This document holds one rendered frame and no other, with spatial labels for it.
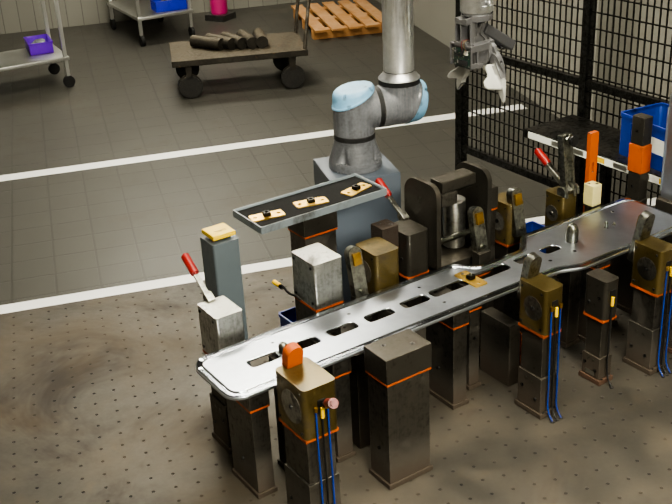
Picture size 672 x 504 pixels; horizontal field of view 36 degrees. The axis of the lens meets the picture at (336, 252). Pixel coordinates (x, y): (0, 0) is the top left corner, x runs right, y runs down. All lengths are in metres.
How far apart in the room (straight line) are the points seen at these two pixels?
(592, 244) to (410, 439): 0.75
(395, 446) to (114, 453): 0.68
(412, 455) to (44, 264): 3.17
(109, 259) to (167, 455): 2.73
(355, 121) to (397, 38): 0.25
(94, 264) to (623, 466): 3.24
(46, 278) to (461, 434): 2.95
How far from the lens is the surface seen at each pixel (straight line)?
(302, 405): 2.03
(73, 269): 5.10
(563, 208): 2.88
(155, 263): 5.03
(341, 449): 2.40
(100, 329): 3.06
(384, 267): 2.49
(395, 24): 2.85
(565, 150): 2.84
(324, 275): 2.39
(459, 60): 2.41
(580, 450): 2.47
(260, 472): 2.30
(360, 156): 2.88
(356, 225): 2.91
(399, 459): 2.31
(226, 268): 2.46
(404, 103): 2.89
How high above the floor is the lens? 2.16
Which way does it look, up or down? 26 degrees down
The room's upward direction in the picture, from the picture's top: 3 degrees counter-clockwise
